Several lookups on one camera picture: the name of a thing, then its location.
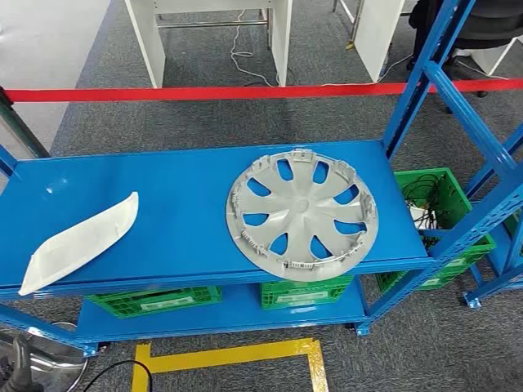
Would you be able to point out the black office chair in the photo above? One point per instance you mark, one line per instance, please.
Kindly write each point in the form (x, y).
(486, 21)

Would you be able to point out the white power adapter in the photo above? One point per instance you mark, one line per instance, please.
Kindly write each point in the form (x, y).
(420, 216)

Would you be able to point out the green plastic crate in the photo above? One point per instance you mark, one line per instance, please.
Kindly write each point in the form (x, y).
(408, 282)
(514, 227)
(347, 282)
(300, 301)
(163, 303)

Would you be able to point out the grey plastic wheel cover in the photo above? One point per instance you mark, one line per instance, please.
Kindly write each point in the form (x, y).
(302, 208)

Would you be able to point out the white desk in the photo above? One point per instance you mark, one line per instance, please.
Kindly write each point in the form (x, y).
(379, 38)
(143, 38)
(486, 57)

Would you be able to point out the small yellow floor object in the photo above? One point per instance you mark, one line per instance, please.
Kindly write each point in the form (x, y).
(350, 45)

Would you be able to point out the blue metal shelf rack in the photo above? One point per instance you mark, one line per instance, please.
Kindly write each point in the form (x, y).
(494, 284)
(163, 216)

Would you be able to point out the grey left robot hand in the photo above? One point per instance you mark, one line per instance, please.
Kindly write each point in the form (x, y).
(23, 368)

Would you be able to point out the yellow floor tape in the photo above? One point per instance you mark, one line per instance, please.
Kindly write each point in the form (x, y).
(229, 357)

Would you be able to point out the white curved plastic part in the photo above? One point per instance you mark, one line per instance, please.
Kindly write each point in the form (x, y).
(78, 243)

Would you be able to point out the red barrier belt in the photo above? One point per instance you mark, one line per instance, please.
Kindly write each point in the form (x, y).
(204, 93)

